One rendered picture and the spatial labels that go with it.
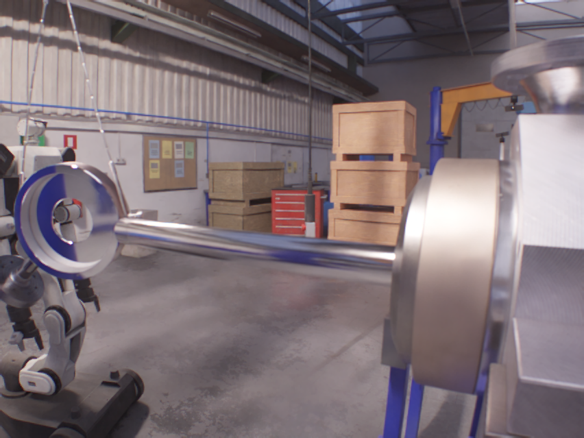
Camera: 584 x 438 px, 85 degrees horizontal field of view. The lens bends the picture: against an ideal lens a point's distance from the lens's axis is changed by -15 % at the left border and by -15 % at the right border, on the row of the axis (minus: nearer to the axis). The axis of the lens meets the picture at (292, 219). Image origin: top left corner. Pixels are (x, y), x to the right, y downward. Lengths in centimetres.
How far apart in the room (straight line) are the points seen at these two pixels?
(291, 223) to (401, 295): 497
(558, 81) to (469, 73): 1365
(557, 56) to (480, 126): 1339
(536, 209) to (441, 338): 19
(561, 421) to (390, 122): 463
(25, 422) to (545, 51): 212
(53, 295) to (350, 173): 395
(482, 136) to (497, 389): 1357
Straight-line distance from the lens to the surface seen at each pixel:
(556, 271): 40
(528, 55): 55
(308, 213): 154
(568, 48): 53
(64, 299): 181
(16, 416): 208
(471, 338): 48
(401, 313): 51
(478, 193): 50
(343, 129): 504
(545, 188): 44
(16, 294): 139
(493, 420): 34
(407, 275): 50
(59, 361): 196
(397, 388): 118
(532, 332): 38
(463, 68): 1428
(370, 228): 487
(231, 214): 556
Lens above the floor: 125
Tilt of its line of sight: 8 degrees down
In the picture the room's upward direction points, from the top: straight up
